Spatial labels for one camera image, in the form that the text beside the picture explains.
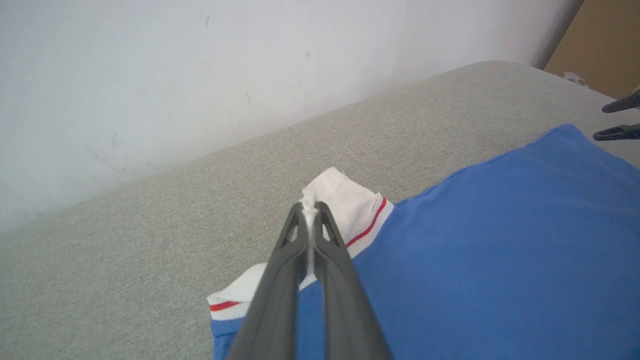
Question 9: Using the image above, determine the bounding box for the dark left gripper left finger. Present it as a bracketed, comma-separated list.
[225, 201, 309, 360]

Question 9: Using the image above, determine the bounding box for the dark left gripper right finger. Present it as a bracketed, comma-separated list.
[312, 201, 394, 360]

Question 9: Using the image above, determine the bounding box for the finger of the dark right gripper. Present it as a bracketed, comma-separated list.
[593, 123, 640, 142]
[602, 93, 640, 114]

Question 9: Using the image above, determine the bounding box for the blue white Lakers jersey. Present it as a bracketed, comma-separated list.
[207, 123, 640, 360]

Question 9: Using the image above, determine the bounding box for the grey fabric sofa cushion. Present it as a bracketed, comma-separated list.
[0, 60, 640, 360]

